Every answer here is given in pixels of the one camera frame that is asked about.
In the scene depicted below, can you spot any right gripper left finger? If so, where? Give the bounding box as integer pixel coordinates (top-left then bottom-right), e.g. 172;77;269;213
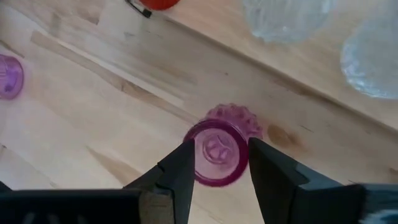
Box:
0;139;196;224

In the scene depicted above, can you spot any wide clear diamond-cut vase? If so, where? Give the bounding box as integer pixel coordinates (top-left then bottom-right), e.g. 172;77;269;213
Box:
242;0;336;43

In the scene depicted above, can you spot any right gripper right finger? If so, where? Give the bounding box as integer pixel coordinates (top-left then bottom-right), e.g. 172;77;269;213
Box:
248;138;398;224

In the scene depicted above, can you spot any small pink glass vase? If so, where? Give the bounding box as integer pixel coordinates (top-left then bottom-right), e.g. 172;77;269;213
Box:
182;103;264;188

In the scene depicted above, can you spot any wide clear ribbed glass vase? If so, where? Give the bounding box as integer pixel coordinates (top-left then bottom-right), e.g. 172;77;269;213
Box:
340;9;398;100

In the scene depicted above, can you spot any pink ribbed round vase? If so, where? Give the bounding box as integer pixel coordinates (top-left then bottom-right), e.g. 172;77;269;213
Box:
0;54;25;101

